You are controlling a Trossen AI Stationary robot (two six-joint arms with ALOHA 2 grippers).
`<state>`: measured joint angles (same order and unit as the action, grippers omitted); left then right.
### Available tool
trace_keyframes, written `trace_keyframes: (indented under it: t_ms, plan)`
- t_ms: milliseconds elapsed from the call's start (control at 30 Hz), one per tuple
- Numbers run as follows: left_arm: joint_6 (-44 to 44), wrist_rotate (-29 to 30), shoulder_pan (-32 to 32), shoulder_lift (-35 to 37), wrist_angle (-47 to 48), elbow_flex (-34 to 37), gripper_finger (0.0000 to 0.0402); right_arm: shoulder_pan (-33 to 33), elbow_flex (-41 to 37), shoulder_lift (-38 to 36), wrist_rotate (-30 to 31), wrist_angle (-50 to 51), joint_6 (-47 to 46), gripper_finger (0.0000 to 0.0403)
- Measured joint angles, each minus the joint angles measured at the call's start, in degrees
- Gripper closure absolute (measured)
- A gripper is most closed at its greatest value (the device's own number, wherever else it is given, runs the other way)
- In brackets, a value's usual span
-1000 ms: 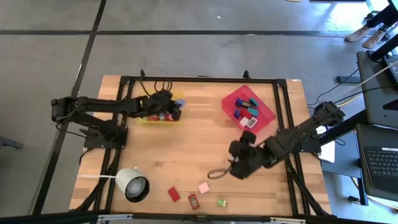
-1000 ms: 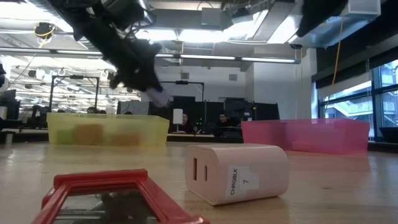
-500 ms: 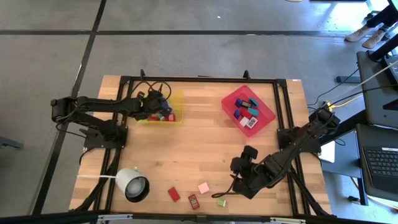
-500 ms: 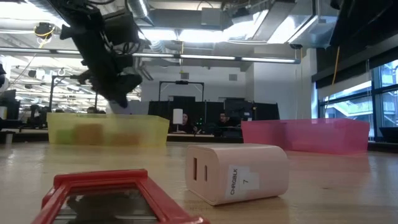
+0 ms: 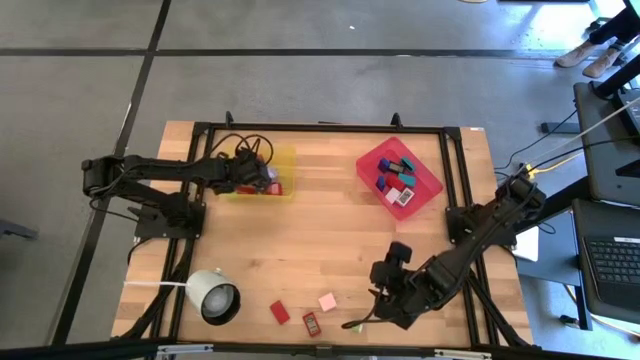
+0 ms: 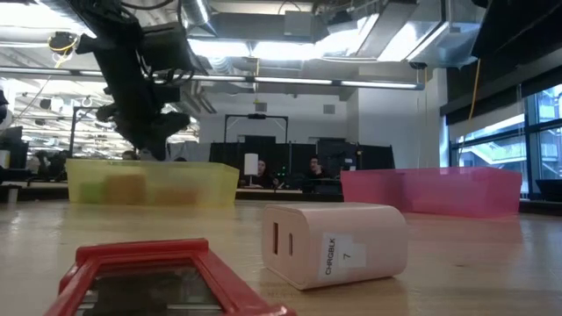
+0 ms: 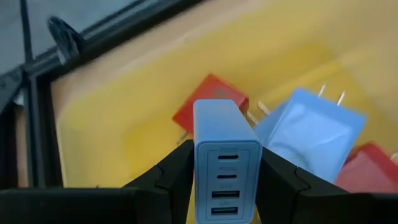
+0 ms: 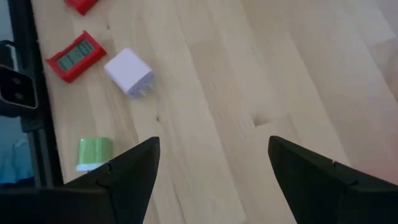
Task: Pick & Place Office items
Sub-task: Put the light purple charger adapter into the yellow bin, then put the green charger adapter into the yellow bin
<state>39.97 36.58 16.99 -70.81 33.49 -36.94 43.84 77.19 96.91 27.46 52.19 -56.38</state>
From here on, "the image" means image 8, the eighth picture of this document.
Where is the black table-level camera housing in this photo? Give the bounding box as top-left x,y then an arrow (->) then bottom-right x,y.
0,40 -> 39,118

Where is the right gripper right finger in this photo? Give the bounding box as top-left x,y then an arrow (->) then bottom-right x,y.
267,135 -> 398,224

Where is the black metal table frame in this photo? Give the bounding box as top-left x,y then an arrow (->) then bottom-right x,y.
7,0 -> 65,187

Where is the red multi-port charger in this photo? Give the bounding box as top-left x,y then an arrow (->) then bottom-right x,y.
64,0 -> 100,16

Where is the red digital clock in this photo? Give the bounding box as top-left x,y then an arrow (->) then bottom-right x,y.
45,30 -> 107,84

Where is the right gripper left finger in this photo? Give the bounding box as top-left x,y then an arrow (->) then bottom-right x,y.
63,136 -> 161,224

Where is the white wall charger cube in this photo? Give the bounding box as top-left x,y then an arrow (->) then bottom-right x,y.
103,47 -> 155,98

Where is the green small charger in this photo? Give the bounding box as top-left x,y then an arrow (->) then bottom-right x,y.
75,136 -> 114,172

